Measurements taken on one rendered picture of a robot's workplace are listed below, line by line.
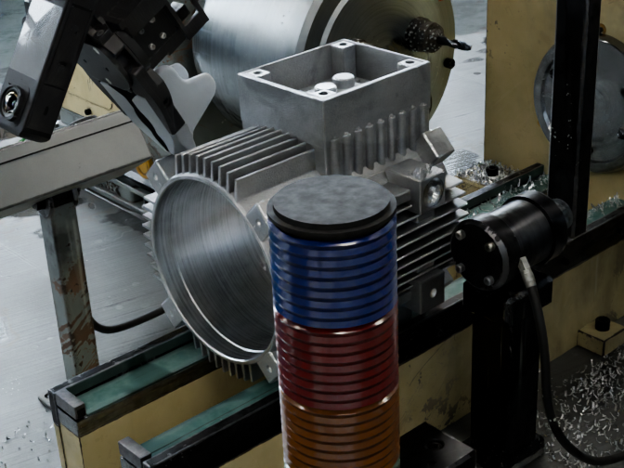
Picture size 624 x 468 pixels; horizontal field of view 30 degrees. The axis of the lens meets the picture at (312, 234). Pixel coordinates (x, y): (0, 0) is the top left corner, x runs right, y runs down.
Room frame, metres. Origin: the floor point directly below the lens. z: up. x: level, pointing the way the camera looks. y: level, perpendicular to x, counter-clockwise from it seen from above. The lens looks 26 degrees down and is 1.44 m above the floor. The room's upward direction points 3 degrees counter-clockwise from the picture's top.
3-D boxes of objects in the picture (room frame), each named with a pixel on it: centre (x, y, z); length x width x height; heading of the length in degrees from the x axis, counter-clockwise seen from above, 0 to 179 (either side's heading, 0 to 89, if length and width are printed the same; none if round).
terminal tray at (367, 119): (0.90, -0.02, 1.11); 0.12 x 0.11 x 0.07; 132
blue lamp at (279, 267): (0.49, -0.01, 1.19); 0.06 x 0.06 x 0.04
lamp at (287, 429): (0.49, -0.01, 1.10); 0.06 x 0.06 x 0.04
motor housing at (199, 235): (0.87, 0.01, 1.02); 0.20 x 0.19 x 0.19; 132
